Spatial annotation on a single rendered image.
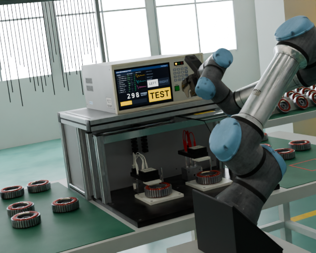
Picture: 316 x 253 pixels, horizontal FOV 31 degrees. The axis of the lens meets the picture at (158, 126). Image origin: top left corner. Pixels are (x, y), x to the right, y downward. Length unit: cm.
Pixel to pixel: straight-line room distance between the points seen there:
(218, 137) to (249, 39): 875
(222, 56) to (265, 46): 438
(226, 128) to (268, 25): 477
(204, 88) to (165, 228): 52
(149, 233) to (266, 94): 67
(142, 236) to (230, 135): 58
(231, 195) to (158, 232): 44
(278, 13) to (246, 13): 414
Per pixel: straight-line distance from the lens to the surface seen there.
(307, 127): 639
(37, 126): 872
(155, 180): 231
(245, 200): 168
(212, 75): 203
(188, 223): 209
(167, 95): 240
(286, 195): 232
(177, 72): 242
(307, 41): 180
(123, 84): 232
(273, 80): 173
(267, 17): 637
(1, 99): 857
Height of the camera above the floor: 142
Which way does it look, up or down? 9 degrees down
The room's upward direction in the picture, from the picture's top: 7 degrees counter-clockwise
